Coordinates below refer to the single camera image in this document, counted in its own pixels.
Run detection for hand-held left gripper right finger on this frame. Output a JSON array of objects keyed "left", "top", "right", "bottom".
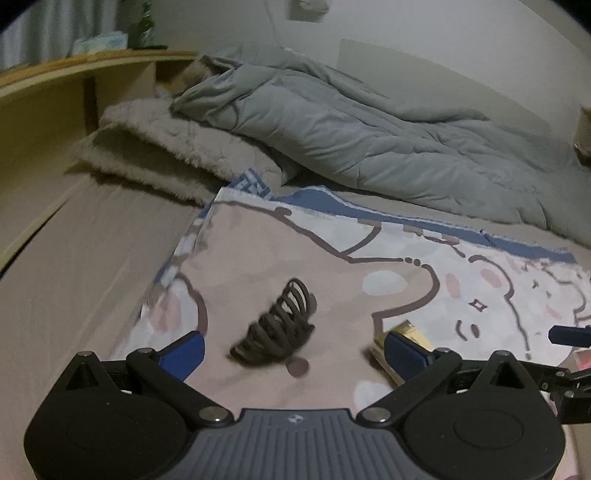
[{"left": 359, "top": 331, "right": 533, "bottom": 428}]

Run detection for tissue pack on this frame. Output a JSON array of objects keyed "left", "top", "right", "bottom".
[{"left": 69, "top": 31, "right": 128, "bottom": 56}]

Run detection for green glass bottle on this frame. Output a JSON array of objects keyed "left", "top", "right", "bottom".
[{"left": 128, "top": 0, "right": 168, "bottom": 51}]

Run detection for wooden bedside shelf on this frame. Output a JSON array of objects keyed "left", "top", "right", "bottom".
[{"left": 0, "top": 48, "right": 200, "bottom": 274}]

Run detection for bed with beige sheet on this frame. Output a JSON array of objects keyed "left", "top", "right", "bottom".
[{"left": 0, "top": 152, "right": 591, "bottom": 480}]

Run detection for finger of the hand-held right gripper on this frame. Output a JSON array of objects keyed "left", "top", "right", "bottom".
[{"left": 549, "top": 325, "right": 591, "bottom": 348}]

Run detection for white headboard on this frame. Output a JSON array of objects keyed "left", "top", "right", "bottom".
[{"left": 338, "top": 39, "right": 570, "bottom": 145}]

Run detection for small yellow box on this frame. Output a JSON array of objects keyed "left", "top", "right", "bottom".
[{"left": 369, "top": 320, "right": 435, "bottom": 387}]

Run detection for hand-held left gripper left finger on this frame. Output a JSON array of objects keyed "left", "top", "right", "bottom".
[{"left": 58, "top": 330, "right": 234, "bottom": 428}]

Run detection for grey duvet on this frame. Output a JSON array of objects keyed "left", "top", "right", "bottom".
[{"left": 171, "top": 45, "right": 591, "bottom": 246}]

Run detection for cartoon printed cloth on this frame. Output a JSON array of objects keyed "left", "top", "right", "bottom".
[{"left": 108, "top": 168, "right": 591, "bottom": 480}]

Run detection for beige fluffy blanket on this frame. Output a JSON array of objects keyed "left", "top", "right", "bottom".
[{"left": 74, "top": 60, "right": 302, "bottom": 205}]

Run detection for dark hair claw clip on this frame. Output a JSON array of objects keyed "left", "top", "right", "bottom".
[{"left": 229, "top": 278, "right": 317, "bottom": 369}]

